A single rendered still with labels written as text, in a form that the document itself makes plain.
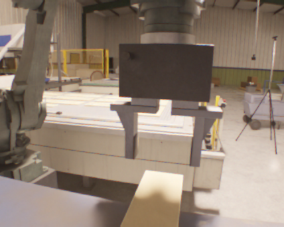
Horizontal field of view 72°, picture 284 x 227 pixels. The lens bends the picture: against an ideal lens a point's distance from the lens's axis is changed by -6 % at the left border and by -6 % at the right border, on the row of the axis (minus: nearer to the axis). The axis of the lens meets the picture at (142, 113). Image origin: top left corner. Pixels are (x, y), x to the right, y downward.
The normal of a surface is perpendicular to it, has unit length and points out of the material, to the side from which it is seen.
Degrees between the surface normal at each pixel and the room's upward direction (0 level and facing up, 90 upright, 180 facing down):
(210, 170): 90
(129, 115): 90
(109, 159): 90
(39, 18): 91
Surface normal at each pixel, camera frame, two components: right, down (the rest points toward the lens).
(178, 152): -0.22, 0.22
